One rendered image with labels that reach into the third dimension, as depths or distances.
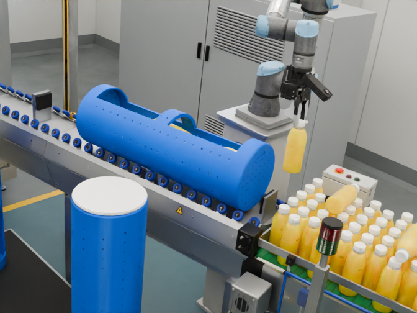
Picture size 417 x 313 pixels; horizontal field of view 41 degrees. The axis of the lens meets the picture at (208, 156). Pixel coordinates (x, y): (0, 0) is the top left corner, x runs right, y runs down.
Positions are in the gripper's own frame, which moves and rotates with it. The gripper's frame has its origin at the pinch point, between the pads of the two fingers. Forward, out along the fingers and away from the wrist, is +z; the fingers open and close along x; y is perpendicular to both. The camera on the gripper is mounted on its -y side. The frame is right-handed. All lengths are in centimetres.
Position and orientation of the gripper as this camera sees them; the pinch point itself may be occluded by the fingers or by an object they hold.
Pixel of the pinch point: (300, 123)
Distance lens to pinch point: 203.8
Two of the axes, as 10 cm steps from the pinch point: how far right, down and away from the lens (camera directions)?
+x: -5.8, 2.7, -7.7
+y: -8.1, -2.7, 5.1
